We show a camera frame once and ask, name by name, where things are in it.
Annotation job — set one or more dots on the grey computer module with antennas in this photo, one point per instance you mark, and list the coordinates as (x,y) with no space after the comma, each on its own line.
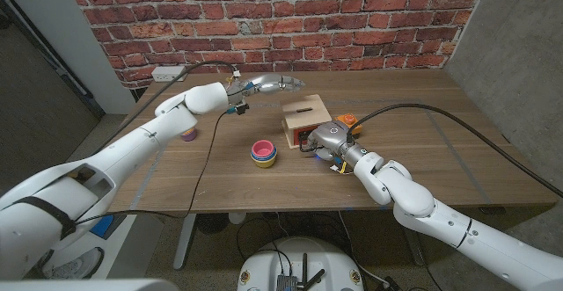
(288,282)

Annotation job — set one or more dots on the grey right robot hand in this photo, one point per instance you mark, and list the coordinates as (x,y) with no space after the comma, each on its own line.
(330,135)

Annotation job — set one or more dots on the pink nesting cup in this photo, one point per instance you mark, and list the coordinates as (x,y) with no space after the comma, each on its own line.
(263,150)

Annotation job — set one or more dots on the blue nesting cup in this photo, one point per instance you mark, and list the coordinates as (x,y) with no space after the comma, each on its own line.
(264,161)

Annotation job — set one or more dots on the white sneaker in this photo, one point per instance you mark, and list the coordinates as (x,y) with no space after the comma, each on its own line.
(75,266)

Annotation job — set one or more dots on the white table leg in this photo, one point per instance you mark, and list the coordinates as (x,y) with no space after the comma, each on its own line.
(184,238)

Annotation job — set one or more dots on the orange emergency stop button box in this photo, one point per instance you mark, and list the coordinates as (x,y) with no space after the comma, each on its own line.
(349,118)

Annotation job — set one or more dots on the white robot torso base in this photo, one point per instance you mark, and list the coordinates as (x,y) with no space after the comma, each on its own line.
(264,269)

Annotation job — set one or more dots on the yellow nesting cup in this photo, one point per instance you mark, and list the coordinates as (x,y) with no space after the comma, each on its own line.
(264,165)

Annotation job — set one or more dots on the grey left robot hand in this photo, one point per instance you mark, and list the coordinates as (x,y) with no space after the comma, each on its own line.
(264,83)

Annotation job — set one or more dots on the red brick printed backdrop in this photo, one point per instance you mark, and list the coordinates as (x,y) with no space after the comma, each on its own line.
(286,18)

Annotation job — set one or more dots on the light wooden slotted box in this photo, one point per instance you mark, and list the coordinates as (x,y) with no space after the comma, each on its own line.
(303,111)

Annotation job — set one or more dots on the white power outlet strip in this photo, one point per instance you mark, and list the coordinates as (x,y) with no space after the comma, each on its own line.
(160,73)

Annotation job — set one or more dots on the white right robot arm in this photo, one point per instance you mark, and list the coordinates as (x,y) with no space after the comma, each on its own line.
(413,194)

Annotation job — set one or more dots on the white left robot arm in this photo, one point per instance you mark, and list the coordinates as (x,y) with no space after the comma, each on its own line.
(132,150)

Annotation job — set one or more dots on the white robot head rim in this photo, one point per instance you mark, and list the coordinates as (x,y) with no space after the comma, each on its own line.
(88,285)

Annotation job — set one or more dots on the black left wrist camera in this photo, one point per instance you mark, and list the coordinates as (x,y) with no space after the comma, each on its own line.
(239,107)

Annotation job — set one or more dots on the blue floor pad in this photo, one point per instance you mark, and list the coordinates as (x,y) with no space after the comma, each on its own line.
(103,227)

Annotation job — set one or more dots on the dark table leg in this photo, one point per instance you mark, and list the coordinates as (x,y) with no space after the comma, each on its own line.
(413,247)

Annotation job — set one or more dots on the black round floor base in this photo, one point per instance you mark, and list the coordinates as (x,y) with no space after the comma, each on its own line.
(212,223)

